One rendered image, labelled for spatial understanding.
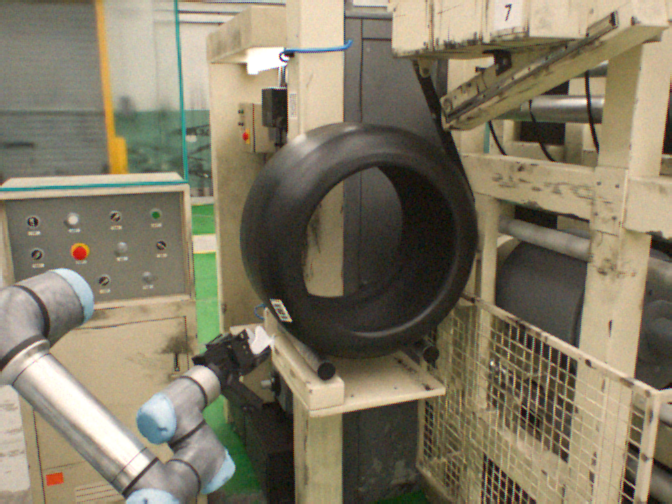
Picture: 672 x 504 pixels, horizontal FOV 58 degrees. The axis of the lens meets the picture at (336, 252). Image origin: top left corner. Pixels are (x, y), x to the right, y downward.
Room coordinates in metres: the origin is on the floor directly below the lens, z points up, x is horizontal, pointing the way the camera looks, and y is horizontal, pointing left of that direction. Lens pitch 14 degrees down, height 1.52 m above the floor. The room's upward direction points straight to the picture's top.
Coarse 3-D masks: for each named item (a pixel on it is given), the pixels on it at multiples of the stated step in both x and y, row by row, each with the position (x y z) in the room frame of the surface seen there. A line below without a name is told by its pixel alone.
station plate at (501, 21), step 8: (496, 0) 1.31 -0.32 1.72; (504, 0) 1.29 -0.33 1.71; (512, 0) 1.26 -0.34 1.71; (520, 0) 1.24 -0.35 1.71; (496, 8) 1.31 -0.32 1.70; (504, 8) 1.29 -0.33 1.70; (512, 8) 1.26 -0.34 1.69; (520, 8) 1.24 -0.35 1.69; (496, 16) 1.31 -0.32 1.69; (504, 16) 1.29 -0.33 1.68; (512, 16) 1.26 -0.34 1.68; (520, 16) 1.24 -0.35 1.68; (496, 24) 1.31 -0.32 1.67; (504, 24) 1.28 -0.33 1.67; (512, 24) 1.26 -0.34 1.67; (520, 24) 1.24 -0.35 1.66
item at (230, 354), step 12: (228, 336) 1.17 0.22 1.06; (240, 336) 1.15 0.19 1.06; (216, 348) 1.10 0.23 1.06; (228, 348) 1.12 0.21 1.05; (240, 348) 1.14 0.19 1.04; (192, 360) 1.09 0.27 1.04; (204, 360) 1.07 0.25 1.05; (216, 360) 1.09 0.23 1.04; (228, 360) 1.12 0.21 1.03; (240, 360) 1.11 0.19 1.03; (252, 360) 1.14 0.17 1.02; (216, 372) 1.06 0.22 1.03; (228, 372) 1.10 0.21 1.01; (240, 372) 1.11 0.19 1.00
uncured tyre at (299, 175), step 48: (288, 144) 1.52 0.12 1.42; (336, 144) 1.38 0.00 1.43; (384, 144) 1.39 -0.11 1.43; (432, 144) 1.47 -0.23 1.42; (288, 192) 1.33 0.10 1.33; (432, 192) 1.69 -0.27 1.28; (240, 240) 1.50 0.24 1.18; (288, 240) 1.31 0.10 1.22; (432, 240) 1.70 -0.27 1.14; (288, 288) 1.31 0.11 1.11; (384, 288) 1.69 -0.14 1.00; (432, 288) 1.60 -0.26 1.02; (336, 336) 1.35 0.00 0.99; (384, 336) 1.39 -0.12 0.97
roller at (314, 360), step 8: (288, 336) 1.57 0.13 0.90; (296, 344) 1.50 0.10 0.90; (304, 344) 1.46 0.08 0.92; (304, 352) 1.43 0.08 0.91; (312, 352) 1.41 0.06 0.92; (320, 352) 1.40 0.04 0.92; (312, 360) 1.38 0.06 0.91; (320, 360) 1.36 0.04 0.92; (328, 360) 1.36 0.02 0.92; (312, 368) 1.38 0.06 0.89; (320, 368) 1.33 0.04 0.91; (328, 368) 1.34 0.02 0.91; (320, 376) 1.33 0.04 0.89; (328, 376) 1.34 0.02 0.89
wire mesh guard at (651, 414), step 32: (512, 320) 1.43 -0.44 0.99; (448, 352) 1.72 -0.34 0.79; (512, 352) 1.44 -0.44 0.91; (576, 352) 1.22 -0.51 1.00; (544, 384) 1.32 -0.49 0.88; (576, 384) 1.22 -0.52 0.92; (640, 384) 1.07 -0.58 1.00; (448, 416) 1.70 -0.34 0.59; (544, 416) 1.30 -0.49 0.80; (640, 416) 1.06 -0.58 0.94; (640, 448) 1.04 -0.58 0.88; (576, 480) 1.19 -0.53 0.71; (640, 480) 1.03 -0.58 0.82
